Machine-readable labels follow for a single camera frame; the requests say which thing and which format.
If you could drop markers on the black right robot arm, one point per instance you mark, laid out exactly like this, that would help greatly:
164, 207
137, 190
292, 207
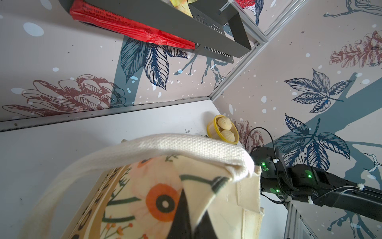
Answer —
314, 186

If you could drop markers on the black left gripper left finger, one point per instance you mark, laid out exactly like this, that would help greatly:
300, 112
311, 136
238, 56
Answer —
181, 226

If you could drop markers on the cream canvas tote bag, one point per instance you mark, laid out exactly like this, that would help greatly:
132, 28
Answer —
139, 198

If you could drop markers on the black wall-mounted basket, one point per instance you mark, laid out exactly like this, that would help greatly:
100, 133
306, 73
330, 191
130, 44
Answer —
215, 27

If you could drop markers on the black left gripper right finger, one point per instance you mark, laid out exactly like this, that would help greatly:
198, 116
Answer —
205, 229

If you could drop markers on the steamed bun lower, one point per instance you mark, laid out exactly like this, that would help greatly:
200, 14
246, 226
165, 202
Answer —
228, 135

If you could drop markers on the yellow bamboo steamer basket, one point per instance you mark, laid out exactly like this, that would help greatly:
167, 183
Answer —
214, 131

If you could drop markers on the steamed bun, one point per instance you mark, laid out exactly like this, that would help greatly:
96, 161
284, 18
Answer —
228, 135
224, 123

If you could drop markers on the steamed bun upper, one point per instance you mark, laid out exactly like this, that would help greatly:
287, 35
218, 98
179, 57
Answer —
224, 123

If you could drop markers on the red Chuba cassava chips bag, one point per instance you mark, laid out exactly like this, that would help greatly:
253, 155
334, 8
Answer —
87, 13

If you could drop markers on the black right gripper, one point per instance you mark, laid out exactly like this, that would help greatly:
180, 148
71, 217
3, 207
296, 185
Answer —
274, 177

